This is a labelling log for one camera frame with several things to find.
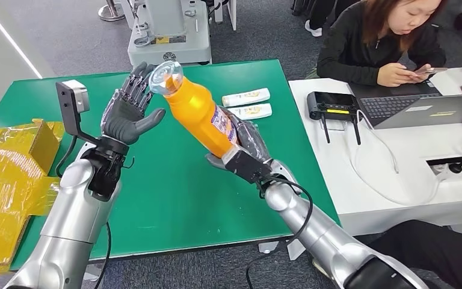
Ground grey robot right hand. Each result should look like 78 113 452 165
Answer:
206 107 274 172

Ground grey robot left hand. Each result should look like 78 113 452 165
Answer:
100 61 167 146

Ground orange plastic bottle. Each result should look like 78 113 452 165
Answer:
148 60 242 159

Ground white shampoo bottle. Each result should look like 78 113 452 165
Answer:
221 87 271 108
227 103 273 121

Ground black remote controller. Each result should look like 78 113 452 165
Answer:
306 91 363 146

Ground white machine base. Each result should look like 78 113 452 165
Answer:
127 0 212 67

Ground metal stanchion base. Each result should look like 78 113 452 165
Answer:
97 0 126 22

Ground white table foot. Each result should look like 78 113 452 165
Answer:
257 239 307 261
82 264 103 282

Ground white furniture panel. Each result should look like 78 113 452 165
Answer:
213 0 238 32

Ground white shoe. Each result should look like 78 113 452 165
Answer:
304 20 323 38

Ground yellow plastic-wrapped cardboard box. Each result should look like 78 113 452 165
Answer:
0 118 66 276

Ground seated person with phone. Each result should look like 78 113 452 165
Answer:
316 0 449 88

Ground grey laptop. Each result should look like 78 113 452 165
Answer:
348 81 462 131

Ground smartphone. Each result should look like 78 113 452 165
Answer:
414 67 449 76

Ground person's legs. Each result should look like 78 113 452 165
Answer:
368 220 462 289

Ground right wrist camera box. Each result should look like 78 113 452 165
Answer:
221 145 274 185

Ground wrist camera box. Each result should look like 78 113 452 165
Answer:
221 145 274 185
55 79 101 147

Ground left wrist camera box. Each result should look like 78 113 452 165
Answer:
55 79 101 147

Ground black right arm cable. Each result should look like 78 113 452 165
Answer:
245 175 314 289

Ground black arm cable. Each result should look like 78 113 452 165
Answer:
245 175 314 289
93 221 112 289

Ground white cable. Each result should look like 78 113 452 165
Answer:
348 110 444 207

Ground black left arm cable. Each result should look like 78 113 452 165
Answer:
93 221 112 289

